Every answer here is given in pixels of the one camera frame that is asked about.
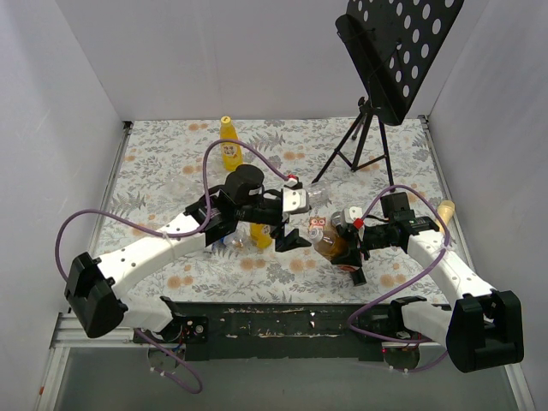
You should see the brown tea bottle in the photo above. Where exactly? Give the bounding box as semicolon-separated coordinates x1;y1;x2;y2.
313;229;358;272

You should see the white tea bottle cap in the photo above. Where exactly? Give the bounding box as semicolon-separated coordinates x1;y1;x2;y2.
309;228;324;244

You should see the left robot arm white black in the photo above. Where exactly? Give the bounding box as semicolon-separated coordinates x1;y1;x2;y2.
64;164;311;343

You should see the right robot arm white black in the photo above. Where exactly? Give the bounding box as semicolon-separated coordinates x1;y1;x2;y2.
331;193;524;372

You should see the yellow honey pomelo bottle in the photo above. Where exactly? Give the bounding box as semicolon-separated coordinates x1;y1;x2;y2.
249;223;272;249

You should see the blue label crushed water bottle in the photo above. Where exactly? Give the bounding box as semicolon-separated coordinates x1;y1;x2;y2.
211;229;249;253

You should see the clear crushed plastic bottle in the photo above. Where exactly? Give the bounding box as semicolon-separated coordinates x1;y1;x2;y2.
307;182;331;211

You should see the tall yellow juice bottle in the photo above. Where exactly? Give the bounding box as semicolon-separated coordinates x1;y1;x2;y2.
219;116;243;171

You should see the red owl wooden block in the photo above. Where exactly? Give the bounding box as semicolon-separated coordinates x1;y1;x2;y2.
309;216;328;229

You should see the floral patterned table mat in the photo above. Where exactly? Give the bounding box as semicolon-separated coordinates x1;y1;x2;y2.
92;117;444;303

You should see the beige cone object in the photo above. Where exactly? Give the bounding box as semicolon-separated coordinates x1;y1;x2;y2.
436;200;456;234

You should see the black front base bar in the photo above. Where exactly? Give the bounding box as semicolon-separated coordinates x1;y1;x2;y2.
109;301;455;363

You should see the black perforated music stand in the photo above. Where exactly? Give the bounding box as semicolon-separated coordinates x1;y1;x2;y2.
318;0;464;177

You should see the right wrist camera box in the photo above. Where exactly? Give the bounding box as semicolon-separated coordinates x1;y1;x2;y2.
341;206;365;229

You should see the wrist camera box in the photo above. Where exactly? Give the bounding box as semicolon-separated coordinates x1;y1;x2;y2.
341;206;365;229
282;187;311;215

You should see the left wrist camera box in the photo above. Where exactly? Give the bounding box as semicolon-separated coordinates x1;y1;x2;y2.
282;187;311;215

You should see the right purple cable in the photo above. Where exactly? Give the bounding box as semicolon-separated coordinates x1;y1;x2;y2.
347;184;453;372

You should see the purple cable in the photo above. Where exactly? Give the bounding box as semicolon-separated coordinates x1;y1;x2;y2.
55;140;299;395
347;184;453;372

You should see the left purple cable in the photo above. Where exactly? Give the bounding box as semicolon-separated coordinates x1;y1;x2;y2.
55;140;299;395

